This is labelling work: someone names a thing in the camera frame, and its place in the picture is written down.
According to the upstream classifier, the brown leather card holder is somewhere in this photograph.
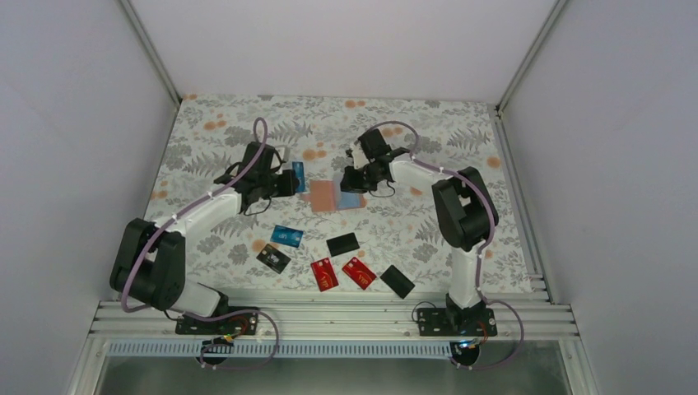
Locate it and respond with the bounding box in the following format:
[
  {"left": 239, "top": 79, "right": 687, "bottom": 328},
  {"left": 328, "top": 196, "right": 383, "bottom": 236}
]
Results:
[{"left": 309, "top": 180, "right": 367, "bottom": 213}]

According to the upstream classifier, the blue VIP card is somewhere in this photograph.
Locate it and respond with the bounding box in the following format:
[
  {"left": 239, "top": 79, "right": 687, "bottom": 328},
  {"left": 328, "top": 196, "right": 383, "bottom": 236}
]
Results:
[{"left": 333, "top": 173, "right": 363, "bottom": 211}]

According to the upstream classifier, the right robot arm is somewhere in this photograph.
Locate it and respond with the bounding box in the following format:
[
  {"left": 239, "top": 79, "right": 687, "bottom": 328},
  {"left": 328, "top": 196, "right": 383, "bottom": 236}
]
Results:
[{"left": 340, "top": 128, "right": 498, "bottom": 335}]

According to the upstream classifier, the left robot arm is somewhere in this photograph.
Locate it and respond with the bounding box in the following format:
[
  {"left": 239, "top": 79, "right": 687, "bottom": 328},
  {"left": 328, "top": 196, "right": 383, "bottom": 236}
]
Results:
[{"left": 109, "top": 142, "right": 300, "bottom": 333}]

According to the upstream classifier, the black card centre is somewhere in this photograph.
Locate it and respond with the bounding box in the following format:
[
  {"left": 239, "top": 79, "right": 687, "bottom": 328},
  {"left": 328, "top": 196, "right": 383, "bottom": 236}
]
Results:
[{"left": 326, "top": 233, "right": 360, "bottom": 257}]

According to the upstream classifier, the black VIP card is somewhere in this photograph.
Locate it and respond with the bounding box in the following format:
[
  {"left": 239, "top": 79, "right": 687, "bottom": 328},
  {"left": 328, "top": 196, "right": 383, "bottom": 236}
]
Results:
[{"left": 256, "top": 244, "right": 291, "bottom": 274}]

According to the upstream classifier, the red VIP card right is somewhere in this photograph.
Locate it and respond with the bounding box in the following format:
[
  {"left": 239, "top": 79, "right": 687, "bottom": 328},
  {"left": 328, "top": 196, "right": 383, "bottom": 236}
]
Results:
[{"left": 342, "top": 257, "right": 376, "bottom": 290}]

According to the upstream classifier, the red vip card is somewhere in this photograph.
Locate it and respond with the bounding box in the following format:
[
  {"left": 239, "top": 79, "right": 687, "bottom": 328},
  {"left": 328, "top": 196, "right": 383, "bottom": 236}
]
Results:
[
  {"left": 310, "top": 258, "right": 338, "bottom": 292},
  {"left": 342, "top": 257, "right": 376, "bottom": 290}
]

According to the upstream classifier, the red VIP card left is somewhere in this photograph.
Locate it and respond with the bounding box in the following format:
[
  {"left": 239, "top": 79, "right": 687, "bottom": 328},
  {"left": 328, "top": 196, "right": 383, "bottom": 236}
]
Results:
[{"left": 310, "top": 258, "right": 338, "bottom": 292}]

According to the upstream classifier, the black card right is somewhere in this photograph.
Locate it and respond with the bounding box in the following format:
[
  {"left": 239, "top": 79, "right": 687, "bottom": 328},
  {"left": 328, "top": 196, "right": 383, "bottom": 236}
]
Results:
[{"left": 380, "top": 265, "right": 415, "bottom": 300}]

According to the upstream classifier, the floral table mat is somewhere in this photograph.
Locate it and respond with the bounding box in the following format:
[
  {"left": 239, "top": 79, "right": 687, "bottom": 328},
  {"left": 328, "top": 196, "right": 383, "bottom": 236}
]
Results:
[{"left": 147, "top": 94, "right": 532, "bottom": 293}]

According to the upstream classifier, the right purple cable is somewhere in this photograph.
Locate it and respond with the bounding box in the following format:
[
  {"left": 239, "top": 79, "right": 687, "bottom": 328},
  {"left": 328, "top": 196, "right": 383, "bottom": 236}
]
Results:
[{"left": 362, "top": 120, "right": 526, "bottom": 373}]

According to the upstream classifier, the purple cable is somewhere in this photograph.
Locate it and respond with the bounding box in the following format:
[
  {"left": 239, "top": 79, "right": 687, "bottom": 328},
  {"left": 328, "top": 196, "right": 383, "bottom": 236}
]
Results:
[
  {"left": 362, "top": 120, "right": 526, "bottom": 373},
  {"left": 119, "top": 117, "right": 280, "bottom": 372}
]

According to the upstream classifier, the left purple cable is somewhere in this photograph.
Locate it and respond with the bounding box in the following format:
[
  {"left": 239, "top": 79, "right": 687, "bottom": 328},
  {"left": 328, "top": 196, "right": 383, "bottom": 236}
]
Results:
[{"left": 119, "top": 117, "right": 280, "bottom": 372}]

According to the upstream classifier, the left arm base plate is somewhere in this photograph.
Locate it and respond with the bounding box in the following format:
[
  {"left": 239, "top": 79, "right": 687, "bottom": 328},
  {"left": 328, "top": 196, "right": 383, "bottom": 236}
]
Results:
[{"left": 174, "top": 306, "right": 258, "bottom": 337}]

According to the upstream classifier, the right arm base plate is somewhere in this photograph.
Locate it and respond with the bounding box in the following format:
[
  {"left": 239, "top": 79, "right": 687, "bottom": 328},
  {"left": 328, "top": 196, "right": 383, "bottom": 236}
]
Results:
[{"left": 416, "top": 308, "right": 498, "bottom": 337}]

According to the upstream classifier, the aluminium rail frame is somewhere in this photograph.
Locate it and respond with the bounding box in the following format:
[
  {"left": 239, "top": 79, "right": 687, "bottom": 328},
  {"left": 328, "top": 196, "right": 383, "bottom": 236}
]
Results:
[{"left": 68, "top": 275, "right": 597, "bottom": 394}]

